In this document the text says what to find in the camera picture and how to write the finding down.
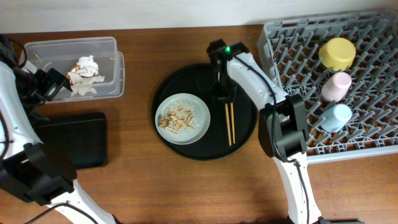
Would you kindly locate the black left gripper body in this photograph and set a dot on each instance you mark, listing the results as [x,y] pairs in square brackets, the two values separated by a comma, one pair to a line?
[48,86]

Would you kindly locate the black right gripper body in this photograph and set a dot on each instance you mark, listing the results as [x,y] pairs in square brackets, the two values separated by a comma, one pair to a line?
[226,94]

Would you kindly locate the white napkin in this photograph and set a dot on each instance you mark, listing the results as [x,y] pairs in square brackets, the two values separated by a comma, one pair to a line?
[89,74]

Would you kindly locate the wooden chopstick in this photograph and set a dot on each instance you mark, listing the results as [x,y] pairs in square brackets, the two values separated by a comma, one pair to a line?
[228,123]
[232,124]

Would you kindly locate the grey plate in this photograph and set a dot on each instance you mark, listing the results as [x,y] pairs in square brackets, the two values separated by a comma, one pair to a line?
[184,137]

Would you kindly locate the food scraps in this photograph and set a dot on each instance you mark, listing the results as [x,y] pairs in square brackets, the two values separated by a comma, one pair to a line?
[178,116]

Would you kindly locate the pink cup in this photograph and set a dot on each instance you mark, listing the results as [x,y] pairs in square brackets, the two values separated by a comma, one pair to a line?
[336,87]

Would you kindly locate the light blue cup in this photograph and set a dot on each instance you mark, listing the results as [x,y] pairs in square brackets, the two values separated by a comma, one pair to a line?
[335,118]

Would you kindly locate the yellow bowl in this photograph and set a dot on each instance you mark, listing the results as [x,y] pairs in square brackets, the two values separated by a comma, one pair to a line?
[337,54]

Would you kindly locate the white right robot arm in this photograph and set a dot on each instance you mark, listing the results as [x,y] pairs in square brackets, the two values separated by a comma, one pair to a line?
[283,130]

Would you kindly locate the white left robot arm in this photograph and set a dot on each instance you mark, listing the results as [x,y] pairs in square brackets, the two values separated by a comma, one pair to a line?
[31,171]

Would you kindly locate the grey dishwasher rack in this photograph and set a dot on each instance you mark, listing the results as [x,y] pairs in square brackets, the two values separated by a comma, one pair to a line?
[288,51]

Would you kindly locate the round black tray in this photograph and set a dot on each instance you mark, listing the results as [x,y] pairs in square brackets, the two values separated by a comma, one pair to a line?
[201,80]

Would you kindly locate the clear plastic bin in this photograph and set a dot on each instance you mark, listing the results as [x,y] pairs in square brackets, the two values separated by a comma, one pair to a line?
[63,55]

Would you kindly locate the black rectangular tray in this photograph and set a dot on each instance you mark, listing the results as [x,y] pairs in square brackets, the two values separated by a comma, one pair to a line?
[83,137]

